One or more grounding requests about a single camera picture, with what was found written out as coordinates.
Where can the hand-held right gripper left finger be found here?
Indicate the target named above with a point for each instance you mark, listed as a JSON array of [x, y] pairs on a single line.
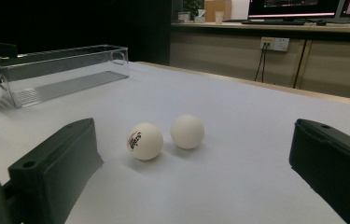
[[54, 168]]

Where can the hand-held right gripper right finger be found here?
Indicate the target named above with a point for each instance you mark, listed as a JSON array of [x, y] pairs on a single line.
[[334, 168]]

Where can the clear plastic storage bin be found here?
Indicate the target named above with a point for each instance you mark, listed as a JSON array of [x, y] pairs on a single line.
[[60, 74]]

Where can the white egg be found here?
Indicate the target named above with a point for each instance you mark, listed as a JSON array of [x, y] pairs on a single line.
[[146, 141]]

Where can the white ping pong ball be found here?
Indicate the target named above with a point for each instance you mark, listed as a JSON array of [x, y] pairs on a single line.
[[187, 131]]

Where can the white table mat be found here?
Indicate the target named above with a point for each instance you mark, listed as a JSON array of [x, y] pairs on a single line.
[[225, 186]]

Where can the black computer mouse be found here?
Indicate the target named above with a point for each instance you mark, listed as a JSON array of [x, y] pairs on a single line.
[[320, 22]]

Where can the black curtain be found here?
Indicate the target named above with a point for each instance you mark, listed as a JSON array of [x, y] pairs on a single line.
[[70, 21]]

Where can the black keyboard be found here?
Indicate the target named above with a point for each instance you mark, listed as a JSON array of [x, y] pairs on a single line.
[[272, 22]]

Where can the wooden cabinet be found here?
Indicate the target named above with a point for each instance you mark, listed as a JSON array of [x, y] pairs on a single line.
[[219, 53]]

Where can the wide computer monitor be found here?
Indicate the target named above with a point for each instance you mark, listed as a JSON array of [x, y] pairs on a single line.
[[291, 7]]

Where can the white paper cup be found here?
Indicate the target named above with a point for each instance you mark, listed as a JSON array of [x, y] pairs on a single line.
[[219, 17]]

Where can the brown cardboard box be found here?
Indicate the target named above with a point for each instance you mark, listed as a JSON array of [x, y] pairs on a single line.
[[214, 6]]

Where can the green potted plant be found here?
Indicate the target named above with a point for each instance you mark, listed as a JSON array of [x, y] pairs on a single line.
[[192, 6]]

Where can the white wall socket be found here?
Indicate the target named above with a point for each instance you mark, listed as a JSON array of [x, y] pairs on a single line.
[[275, 44]]

